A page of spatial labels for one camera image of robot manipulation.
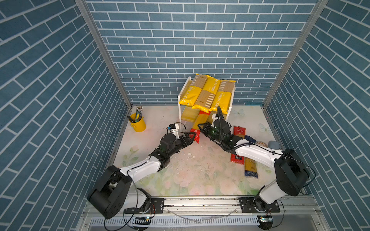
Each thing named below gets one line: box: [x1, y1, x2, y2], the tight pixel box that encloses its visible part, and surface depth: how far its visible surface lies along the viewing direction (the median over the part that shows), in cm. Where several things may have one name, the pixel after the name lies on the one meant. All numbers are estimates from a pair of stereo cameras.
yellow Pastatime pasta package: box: [178, 73, 208, 107], surface depth 81 cm
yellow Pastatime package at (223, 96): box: [209, 79, 237, 115], surface depth 79 cm
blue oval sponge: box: [267, 140, 280, 150], surface depth 98 cm
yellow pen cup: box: [129, 112, 147, 133], surface depth 104 cm
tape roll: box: [255, 140, 269, 148], surface depth 99 cm
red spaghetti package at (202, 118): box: [189, 110, 212, 144], surface depth 86 cm
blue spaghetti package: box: [244, 156, 259, 179], surface depth 85 cm
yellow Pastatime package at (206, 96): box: [192, 75, 222, 114], surface depth 80 cm
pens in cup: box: [126, 105, 144, 123], surface depth 99 cm
